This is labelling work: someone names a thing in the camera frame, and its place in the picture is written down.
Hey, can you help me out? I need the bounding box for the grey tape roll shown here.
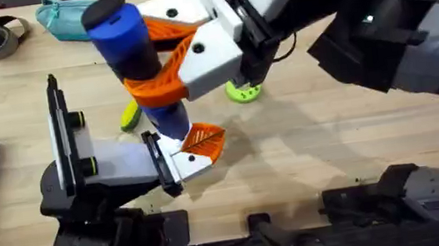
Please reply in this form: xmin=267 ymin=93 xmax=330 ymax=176
xmin=0 ymin=12 xmax=36 ymax=62

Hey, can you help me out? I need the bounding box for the yellow-green toy vegetable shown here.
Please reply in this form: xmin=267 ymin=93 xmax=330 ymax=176
xmin=117 ymin=98 xmax=146 ymax=134

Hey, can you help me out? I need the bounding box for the teal zip pouch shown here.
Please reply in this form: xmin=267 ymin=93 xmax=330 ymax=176
xmin=33 ymin=0 xmax=106 ymax=48

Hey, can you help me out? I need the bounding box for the green disc with holes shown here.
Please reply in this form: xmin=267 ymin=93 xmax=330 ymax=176
xmin=223 ymin=76 xmax=265 ymax=107

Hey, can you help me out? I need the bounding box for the blue electric screwdriver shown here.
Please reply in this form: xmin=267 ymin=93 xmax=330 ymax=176
xmin=77 ymin=0 xmax=194 ymax=153

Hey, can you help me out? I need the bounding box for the thin black cable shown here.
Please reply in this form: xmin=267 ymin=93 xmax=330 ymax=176
xmin=269 ymin=31 xmax=302 ymax=64

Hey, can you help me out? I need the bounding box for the black upright left wrist plate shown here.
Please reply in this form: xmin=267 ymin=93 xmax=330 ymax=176
xmin=42 ymin=69 xmax=102 ymax=199

